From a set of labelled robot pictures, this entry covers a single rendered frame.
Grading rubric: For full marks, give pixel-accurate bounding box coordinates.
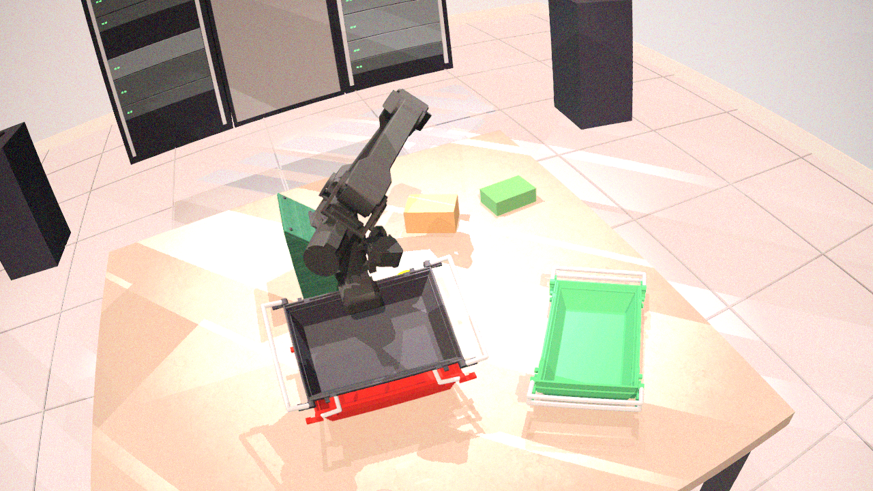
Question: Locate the red plastic tray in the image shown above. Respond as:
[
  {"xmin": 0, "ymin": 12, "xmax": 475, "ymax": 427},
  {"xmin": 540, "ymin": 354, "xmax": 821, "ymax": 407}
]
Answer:
[{"xmin": 306, "ymin": 363, "xmax": 477, "ymax": 425}]

